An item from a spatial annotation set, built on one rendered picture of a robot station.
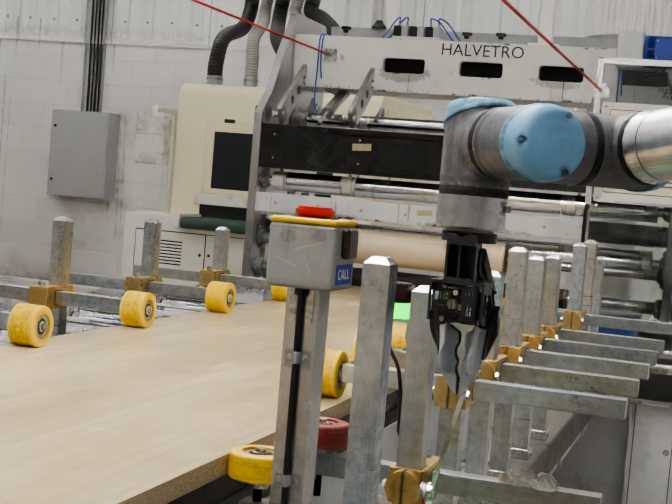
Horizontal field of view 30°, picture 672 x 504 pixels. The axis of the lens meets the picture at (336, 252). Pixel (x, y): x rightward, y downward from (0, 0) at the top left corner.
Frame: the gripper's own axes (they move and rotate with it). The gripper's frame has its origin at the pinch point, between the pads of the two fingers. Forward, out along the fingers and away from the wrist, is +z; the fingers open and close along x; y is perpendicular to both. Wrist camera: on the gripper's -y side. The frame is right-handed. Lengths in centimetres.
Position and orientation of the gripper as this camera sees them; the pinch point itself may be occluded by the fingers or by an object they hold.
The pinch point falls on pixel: (459, 383)
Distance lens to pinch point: 166.4
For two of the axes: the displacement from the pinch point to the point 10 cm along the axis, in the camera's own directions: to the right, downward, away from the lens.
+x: 9.5, 0.9, -3.0
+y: -3.0, 0.1, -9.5
